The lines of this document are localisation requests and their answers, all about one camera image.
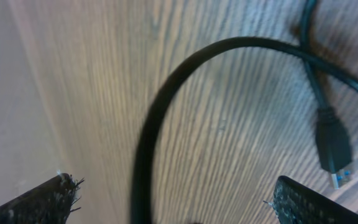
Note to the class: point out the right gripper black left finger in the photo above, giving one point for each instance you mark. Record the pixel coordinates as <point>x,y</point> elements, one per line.
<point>49,203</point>

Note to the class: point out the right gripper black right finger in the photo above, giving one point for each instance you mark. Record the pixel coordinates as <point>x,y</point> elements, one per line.
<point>294,203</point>

